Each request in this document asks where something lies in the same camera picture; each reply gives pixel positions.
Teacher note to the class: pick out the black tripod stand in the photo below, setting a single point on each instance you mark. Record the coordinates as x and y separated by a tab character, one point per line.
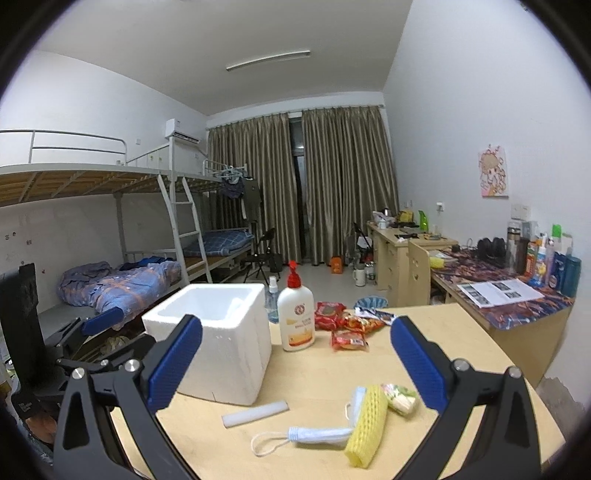
362	240

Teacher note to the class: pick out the ceiling tube light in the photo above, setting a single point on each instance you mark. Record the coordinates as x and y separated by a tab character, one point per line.
268	60

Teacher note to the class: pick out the yellow soft object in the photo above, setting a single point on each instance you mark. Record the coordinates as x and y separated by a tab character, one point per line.
437	262

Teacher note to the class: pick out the blue checked bedding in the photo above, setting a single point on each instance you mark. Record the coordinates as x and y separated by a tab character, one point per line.
221	242

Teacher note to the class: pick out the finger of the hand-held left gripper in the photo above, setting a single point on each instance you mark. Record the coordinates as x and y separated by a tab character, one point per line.
115	353
104	321

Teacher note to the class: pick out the hanging dark blue garment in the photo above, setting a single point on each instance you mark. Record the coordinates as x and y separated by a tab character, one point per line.
231	188

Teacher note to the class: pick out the clear spray bottle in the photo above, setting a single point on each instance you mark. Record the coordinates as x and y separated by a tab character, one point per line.
271	307

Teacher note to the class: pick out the trash bin with blue bag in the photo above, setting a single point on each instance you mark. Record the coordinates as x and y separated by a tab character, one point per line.
369	302

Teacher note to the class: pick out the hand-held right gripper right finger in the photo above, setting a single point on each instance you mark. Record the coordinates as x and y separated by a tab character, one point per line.
418	364

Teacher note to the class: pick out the black bag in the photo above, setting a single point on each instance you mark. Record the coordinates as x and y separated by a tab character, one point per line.
275	263

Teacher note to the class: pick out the printed paper sheet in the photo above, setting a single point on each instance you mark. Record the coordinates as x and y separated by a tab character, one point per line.
498	293

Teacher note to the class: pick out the white metal bunk bed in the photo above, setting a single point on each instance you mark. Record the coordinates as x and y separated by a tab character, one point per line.
69	180
203	182

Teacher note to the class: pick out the white wall switch panel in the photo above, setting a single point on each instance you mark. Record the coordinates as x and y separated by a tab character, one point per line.
520	212

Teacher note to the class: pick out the white air conditioner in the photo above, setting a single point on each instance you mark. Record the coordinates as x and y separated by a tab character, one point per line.
182	131

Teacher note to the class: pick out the blue orange patterned quilt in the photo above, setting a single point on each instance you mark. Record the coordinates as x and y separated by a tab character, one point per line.
124	286

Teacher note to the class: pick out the wooden desk with drawers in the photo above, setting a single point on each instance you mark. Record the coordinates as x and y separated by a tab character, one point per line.
392	263

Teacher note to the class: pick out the yellow foam net sleeve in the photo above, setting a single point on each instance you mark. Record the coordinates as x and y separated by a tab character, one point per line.
367	424

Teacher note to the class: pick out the red snack packet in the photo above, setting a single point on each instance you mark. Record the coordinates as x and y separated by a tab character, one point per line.
364	323
328	316
348	340

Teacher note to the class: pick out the dark blue clothes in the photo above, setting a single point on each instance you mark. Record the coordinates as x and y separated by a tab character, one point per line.
147	263

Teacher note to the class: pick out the olive curtain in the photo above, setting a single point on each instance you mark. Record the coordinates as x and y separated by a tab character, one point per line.
258	184
346	184

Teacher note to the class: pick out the white lotion bottle red pump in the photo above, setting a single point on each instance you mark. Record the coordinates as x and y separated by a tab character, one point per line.
295	323

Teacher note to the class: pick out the hanging dark green garment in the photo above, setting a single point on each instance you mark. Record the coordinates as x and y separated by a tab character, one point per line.
252	198

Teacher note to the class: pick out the wooden chair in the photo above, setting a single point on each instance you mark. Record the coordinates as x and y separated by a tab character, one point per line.
419	277

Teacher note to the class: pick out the group of toiletry bottles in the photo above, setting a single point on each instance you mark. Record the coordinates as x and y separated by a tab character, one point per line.
554	272

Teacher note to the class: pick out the green bottle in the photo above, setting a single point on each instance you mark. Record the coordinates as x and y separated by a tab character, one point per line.
423	221

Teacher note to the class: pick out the white foam box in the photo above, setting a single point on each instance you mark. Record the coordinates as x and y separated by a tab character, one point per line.
231	350

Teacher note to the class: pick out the orange bag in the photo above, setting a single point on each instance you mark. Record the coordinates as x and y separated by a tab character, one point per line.
336	265

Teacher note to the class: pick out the black folding chair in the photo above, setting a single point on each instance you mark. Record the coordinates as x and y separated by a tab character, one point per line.
263	256

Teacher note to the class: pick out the wooden desk with cloth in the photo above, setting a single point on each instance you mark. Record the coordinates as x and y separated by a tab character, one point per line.
521	341

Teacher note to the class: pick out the white mug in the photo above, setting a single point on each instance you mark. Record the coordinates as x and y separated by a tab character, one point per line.
359	277

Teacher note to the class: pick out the blue face mask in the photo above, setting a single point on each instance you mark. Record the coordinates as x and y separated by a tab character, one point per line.
356	404
318	436

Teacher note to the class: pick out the black headphones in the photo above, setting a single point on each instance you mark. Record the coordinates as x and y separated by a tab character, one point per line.
490	251

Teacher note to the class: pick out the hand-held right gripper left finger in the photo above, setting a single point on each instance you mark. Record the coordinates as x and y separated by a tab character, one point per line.
178	364

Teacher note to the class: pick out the pink wall poster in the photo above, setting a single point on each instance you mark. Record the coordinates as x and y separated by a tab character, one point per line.
493	170

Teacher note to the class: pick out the green pink plastic packet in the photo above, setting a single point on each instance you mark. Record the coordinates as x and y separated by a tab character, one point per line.
400	399

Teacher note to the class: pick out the white blue snack packet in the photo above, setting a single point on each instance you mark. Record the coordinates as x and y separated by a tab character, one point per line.
378	314

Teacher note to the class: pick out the white foam strip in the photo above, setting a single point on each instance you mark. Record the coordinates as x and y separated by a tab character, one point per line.
254	414

